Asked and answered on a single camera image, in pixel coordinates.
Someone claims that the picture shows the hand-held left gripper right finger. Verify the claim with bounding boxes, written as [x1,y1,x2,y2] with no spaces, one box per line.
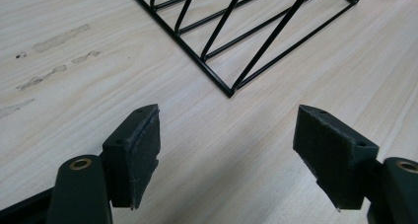
[292,104,381,211]

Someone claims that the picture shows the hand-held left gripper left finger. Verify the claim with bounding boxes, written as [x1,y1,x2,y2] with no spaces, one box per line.
[102,104,162,210]

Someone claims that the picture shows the black wire rack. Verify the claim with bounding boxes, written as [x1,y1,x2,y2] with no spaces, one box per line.
[123,0,371,99]

